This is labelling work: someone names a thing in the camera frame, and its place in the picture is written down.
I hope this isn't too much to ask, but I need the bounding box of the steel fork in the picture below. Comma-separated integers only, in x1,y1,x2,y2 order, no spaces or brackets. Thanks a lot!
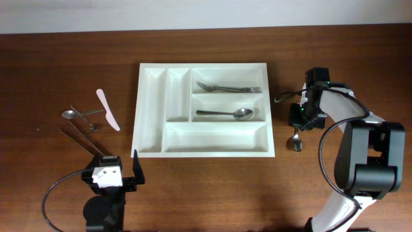
196,81,243,93
210,86,261,93

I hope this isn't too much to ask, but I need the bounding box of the pink plastic knife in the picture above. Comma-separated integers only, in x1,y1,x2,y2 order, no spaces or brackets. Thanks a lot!
96,89,120,131

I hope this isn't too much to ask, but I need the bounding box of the steel tablespoon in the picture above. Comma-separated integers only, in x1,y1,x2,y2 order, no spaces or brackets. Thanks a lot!
196,108,254,121
288,128,303,153

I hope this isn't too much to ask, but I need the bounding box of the white plastic cutlery tray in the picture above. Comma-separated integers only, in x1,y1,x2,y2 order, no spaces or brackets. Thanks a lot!
131,63,275,158

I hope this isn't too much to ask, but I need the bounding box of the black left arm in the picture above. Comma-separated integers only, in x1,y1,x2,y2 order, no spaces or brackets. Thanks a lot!
81,151,145,231

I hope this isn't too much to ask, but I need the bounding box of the small steel teaspoon left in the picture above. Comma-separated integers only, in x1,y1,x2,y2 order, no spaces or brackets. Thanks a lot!
62,110,104,119

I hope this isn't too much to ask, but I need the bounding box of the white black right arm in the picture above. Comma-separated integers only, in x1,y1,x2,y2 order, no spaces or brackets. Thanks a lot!
288,67,406,231

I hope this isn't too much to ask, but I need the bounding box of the small dark steel spoon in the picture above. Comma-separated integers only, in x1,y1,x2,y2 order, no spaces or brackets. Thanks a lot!
70,105,97,131

